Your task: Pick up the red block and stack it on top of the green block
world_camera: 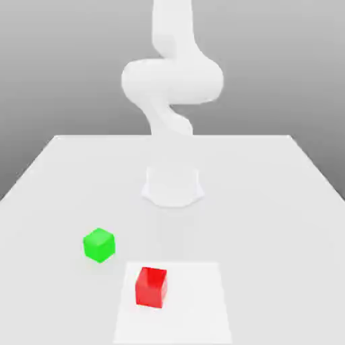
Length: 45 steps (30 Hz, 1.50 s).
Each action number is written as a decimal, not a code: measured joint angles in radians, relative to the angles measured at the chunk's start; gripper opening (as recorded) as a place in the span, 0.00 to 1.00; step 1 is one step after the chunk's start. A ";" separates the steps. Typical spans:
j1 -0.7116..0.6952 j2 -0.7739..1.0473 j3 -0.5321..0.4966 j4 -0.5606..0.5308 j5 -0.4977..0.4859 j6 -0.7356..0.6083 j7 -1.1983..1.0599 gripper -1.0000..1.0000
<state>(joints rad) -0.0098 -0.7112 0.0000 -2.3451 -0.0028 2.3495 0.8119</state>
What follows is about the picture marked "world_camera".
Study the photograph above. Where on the small red cube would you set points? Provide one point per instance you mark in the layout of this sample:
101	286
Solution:
151	288

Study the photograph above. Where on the small green cube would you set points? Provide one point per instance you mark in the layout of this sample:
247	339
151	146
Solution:
99	245

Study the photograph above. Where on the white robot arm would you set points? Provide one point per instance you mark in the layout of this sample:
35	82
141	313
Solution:
172	80

